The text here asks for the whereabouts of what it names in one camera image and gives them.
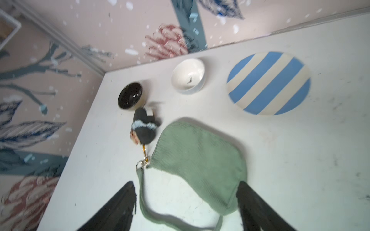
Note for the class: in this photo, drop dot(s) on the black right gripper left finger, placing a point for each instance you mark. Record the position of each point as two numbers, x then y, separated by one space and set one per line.
117 214

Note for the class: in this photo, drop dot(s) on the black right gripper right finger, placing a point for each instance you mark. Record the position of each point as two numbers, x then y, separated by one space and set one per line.
256 214

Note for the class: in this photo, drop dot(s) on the green corduroy bag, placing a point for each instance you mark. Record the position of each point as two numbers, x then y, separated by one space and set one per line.
211 166

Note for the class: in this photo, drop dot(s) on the plush doll keychain decoration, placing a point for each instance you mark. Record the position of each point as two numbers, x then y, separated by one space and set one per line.
143 131

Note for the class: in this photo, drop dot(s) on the black glazed bowl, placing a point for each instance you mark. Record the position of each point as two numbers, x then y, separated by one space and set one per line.
132 97

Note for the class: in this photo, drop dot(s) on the blue striped plate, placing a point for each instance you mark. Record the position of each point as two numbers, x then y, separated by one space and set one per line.
270 83

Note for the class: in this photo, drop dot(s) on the white ceramic bowl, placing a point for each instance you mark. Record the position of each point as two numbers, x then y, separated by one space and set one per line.
189 76

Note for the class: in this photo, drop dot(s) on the white wire rack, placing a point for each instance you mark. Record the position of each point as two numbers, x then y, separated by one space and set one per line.
9 27

